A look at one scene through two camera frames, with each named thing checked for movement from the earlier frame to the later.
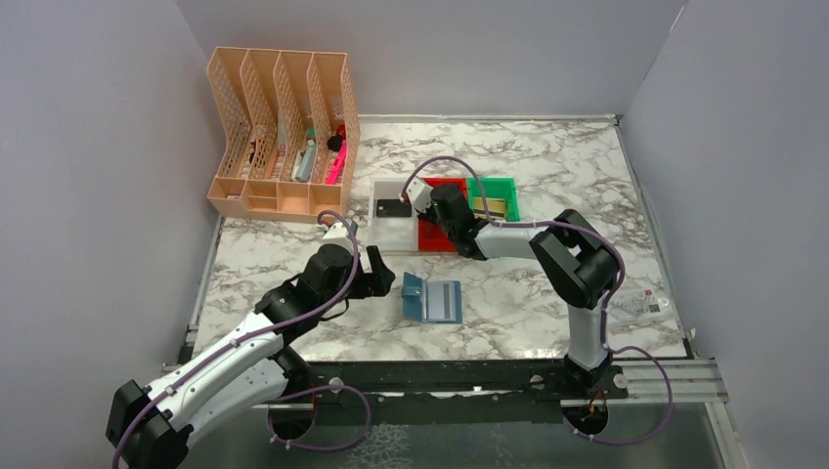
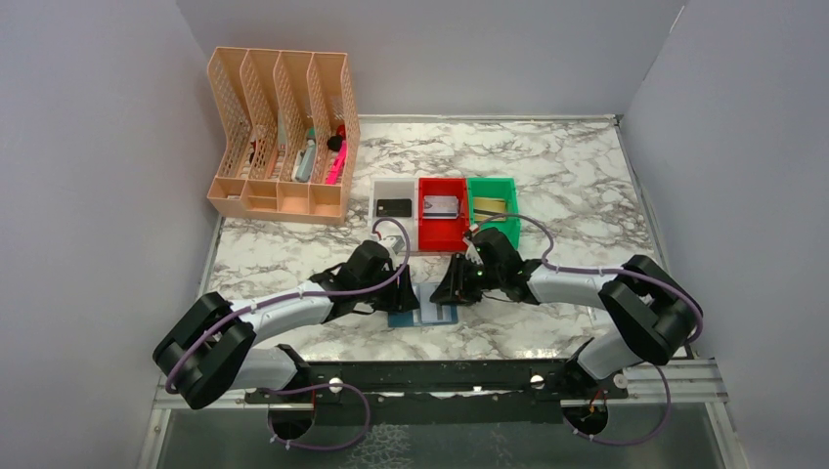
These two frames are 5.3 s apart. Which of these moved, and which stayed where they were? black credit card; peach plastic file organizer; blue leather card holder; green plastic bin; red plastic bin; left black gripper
Moved: left black gripper; blue leather card holder
Stayed: black credit card; red plastic bin; green plastic bin; peach plastic file organizer
